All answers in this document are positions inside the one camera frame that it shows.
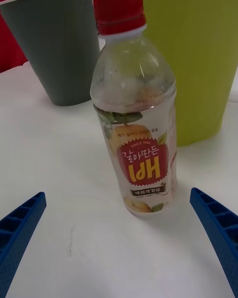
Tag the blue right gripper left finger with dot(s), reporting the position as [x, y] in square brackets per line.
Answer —
[19, 233]

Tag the clear bottle with red cap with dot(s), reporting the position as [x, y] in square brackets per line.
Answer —
[135, 84]

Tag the grey plastic bin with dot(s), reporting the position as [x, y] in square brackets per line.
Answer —
[57, 44]

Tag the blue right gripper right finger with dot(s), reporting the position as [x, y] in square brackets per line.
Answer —
[220, 228]

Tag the yellow-green plastic bin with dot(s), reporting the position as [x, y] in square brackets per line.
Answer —
[198, 54]

